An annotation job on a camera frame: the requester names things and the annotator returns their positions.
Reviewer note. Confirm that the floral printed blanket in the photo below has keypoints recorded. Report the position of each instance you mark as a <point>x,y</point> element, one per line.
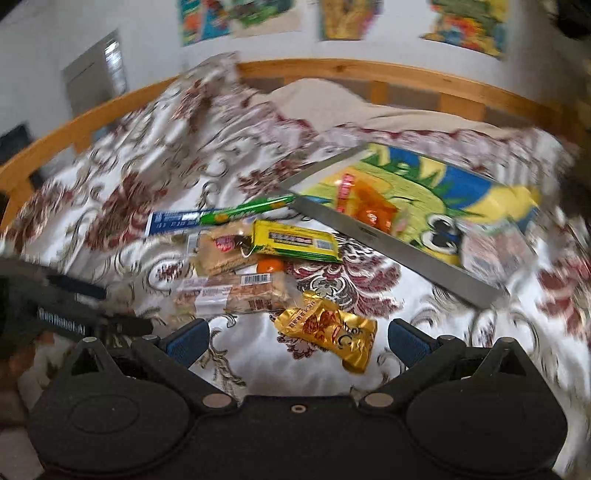
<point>138,152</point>

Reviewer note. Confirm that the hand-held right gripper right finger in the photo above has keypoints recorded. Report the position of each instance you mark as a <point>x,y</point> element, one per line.
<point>408,341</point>

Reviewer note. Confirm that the green white wall poster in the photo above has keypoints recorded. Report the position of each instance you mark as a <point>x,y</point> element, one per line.
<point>265,16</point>

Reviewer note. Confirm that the gold snack packet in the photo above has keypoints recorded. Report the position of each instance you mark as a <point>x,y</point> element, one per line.
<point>323,327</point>

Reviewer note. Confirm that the long wafer packet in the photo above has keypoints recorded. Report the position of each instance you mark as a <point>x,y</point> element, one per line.
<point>240,295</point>

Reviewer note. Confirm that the dark cabinet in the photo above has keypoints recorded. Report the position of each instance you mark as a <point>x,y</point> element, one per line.
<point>14,141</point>

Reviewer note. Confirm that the yellow green snack packet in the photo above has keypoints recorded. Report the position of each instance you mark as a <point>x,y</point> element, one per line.
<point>295,240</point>

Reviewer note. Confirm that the dark cloth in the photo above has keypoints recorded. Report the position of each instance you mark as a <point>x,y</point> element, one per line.
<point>577,184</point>

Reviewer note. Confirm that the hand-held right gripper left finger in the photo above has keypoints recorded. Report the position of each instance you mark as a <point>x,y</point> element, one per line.
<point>184,344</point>

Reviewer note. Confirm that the pink white snack packet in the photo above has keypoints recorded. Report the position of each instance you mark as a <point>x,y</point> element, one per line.
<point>494,249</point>

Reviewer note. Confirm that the orange mandarin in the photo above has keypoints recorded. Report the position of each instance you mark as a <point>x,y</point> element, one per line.
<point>268,266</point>

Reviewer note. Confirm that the orange snack packet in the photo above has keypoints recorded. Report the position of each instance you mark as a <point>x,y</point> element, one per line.
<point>374,207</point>

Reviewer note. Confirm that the clear cracker packet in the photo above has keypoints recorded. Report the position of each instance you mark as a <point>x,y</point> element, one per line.
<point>217,256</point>

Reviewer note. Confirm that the blue white snack packet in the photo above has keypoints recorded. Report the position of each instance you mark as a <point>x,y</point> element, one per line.
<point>171,222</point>

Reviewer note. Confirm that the wooden bed frame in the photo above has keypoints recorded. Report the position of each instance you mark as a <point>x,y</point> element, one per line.
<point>369,69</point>

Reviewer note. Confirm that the red narrow snack packet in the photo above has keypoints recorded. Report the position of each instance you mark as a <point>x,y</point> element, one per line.
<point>345,191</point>

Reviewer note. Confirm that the cartoon printed box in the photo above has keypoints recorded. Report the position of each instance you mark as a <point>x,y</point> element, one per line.
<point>392,249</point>

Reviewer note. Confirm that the beige bed sheet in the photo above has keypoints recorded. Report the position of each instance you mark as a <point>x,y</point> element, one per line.
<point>323,101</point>

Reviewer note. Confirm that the yellow blue wall poster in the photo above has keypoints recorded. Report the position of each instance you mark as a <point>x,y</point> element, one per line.
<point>466,25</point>

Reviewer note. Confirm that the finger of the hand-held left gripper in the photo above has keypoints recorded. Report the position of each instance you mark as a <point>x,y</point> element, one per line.
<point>127,325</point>
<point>78,287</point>

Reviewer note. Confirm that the grey door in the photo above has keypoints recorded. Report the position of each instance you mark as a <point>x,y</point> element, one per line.
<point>94,74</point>

